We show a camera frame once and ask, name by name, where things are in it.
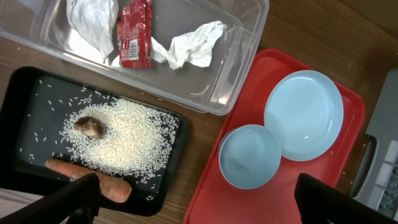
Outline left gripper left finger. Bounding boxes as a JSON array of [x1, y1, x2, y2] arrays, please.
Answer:
[[1, 174, 101, 224]]

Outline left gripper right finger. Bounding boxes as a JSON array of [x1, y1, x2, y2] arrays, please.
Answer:
[[294, 173, 397, 224]]

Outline orange carrot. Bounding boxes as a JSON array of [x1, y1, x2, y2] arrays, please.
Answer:
[[45, 159, 132, 203]]

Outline brown mushroom scrap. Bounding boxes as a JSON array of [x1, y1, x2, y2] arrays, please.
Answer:
[[73, 116, 105, 139]]

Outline light blue bowl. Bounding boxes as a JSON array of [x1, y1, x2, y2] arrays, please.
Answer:
[[218, 124, 282, 190]]

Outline white rice pile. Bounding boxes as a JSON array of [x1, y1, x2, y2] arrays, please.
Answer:
[[62, 98, 177, 181]]

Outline light blue plate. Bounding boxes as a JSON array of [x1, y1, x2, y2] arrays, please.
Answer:
[[264, 70, 344, 161]]

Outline red snack wrapper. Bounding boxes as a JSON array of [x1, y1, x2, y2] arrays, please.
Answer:
[[118, 0, 152, 68]]

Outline white napkin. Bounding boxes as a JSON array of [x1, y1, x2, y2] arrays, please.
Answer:
[[67, 0, 119, 63], [150, 21, 226, 70]]

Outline grey dishwasher rack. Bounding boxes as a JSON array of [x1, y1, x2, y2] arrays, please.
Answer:
[[349, 68, 397, 220]]

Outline black plastic tray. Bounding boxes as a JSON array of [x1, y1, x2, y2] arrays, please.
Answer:
[[1, 67, 188, 217]]

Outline red serving tray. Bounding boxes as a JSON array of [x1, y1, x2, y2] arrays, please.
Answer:
[[184, 49, 366, 224]]

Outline clear plastic bin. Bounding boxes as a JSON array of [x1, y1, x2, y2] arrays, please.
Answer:
[[1, 0, 270, 115]]

